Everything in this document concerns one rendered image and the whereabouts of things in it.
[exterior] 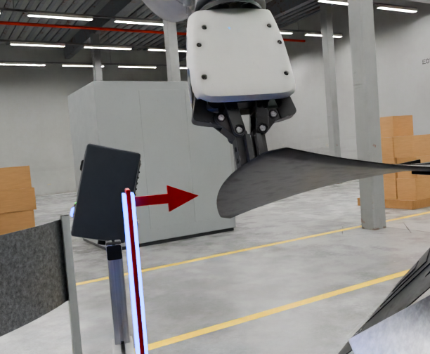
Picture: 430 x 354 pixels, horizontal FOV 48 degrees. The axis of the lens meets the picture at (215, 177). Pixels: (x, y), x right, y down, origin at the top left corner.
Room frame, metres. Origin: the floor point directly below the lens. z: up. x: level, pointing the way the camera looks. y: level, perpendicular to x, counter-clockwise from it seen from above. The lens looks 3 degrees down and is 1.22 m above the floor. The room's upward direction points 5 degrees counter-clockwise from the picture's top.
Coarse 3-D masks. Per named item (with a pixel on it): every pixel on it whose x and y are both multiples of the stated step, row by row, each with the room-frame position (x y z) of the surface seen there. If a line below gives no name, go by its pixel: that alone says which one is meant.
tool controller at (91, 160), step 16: (96, 160) 0.98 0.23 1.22; (112, 160) 0.98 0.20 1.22; (128, 160) 0.99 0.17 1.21; (96, 176) 0.97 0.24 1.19; (112, 176) 0.98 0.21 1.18; (128, 176) 0.99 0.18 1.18; (80, 192) 0.97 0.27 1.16; (96, 192) 0.97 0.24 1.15; (112, 192) 0.98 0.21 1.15; (80, 208) 0.97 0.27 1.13; (96, 208) 0.97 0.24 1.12; (112, 208) 0.98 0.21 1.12; (80, 224) 0.97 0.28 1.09; (96, 224) 0.97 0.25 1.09; (112, 224) 0.98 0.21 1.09; (112, 240) 0.98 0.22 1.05
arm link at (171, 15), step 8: (144, 0) 0.59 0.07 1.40; (152, 0) 0.58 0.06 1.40; (160, 0) 0.57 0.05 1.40; (168, 0) 0.57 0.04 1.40; (176, 0) 0.57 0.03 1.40; (152, 8) 0.59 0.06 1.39; (160, 8) 0.58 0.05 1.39; (168, 8) 0.58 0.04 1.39; (176, 8) 0.58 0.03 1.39; (184, 8) 0.58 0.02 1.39; (160, 16) 0.60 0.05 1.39; (168, 16) 0.59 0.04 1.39; (176, 16) 0.59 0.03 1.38; (184, 16) 0.60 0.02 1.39
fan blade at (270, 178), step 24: (240, 168) 0.40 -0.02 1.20; (264, 168) 0.40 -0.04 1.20; (288, 168) 0.40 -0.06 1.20; (312, 168) 0.41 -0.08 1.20; (336, 168) 0.41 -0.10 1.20; (360, 168) 0.41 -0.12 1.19; (384, 168) 0.41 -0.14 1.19; (408, 168) 0.42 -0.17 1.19; (240, 192) 0.48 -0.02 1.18; (264, 192) 0.51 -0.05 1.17; (288, 192) 0.53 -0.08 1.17
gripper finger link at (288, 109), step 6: (276, 102) 0.50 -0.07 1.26; (282, 102) 0.49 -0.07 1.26; (288, 102) 0.49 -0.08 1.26; (276, 108) 0.49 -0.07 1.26; (282, 108) 0.49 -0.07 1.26; (288, 108) 0.49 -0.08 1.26; (294, 108) 0.49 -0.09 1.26; (282, 114) 0.49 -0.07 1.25; (288, 114) 0.49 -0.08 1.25; (276, 120) 0.49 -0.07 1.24; (282, 120) 0.50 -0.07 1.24
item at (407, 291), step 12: (420, 264) 0.63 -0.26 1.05; (408, 276) 0.65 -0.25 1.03; (420, 276) 0.61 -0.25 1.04; (396, 288) 0.66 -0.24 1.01; (408, 288) 0.62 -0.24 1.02; (420, 288) 0.58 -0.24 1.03; (384, 300) 0.68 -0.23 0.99; (396, 300) 0.62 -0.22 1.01; (408, 300) 0.59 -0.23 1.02; (384, 312) 0.63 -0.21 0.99; (396, 312) 0.59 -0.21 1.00; (372, 324) 0.63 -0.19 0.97; (348, 348) 0.63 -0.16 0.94
